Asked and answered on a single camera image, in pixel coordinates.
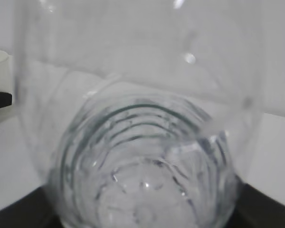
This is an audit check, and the white paper cup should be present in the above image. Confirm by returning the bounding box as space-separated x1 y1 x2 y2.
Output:
0 50 12 93

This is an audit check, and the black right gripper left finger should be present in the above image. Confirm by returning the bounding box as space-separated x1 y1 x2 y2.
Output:
0 185 62 228

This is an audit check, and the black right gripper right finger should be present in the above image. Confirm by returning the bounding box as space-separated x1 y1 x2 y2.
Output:
228 184 285 228

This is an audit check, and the clear plastic water bottle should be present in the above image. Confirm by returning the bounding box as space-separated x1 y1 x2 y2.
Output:
14 0 263 228

